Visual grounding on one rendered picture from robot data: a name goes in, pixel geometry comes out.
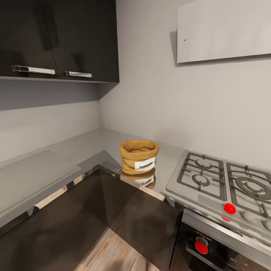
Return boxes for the popcorn bag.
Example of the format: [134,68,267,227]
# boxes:
[120,140,159,175]

